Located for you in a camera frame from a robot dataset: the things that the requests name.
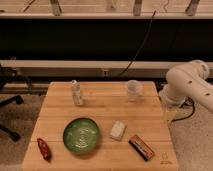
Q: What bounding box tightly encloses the small clear plastic bottle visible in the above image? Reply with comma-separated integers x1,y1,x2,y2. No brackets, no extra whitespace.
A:
71,80,84,106

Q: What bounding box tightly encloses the black floor cable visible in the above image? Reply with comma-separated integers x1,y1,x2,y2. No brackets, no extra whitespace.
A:
171,97,196,123

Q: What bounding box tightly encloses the black hanging cable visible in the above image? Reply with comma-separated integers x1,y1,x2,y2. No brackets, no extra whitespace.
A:
118,9,157,77

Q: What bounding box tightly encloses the orange and black box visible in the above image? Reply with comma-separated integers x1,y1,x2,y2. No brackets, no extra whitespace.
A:
129,135,155,161

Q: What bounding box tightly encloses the red chili pepper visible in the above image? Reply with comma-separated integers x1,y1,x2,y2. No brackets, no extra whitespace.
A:
37,138,51,161

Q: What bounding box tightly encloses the white rectangular eraser block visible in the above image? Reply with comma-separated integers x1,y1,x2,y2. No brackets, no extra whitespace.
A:
110,121,126,141

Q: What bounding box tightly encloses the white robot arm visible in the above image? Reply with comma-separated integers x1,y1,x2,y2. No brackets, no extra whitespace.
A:
159,60,213,113

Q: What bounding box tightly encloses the clear plastic cup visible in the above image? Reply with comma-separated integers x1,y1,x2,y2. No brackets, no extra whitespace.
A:
126,80,142,102

